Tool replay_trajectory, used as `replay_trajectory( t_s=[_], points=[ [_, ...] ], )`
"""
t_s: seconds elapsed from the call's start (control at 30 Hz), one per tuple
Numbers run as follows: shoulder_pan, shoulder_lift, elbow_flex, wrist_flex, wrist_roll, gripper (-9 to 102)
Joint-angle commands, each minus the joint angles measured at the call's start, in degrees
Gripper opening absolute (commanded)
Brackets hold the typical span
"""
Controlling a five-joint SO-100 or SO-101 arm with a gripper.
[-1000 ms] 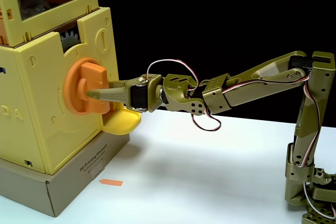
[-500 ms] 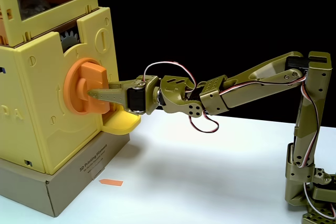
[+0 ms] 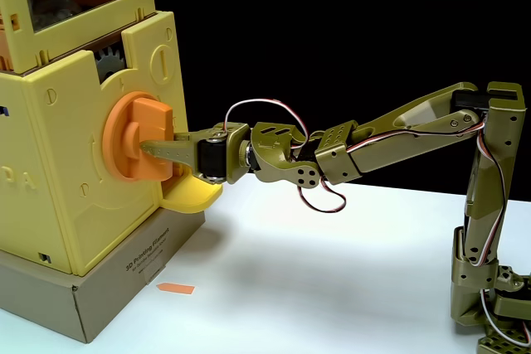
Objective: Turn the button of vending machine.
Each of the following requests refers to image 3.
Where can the orange vending machine knob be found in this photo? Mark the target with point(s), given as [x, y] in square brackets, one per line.
[149, 119]

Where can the yellow capsule vending machine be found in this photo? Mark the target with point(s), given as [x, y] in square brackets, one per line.
[62, 163]

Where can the yellow dispensing tray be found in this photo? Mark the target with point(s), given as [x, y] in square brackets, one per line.
[191, 198]

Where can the grey plastic gear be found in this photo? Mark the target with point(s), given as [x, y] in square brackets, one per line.
[108, 64]

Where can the orange arrow tape marker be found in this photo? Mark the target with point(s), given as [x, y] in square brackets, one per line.
[176, 288]

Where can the brown cardboard box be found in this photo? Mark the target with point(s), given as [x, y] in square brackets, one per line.
[103, 287]

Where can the clear plastic capsule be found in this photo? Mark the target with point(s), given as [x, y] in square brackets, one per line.
[54, 10]

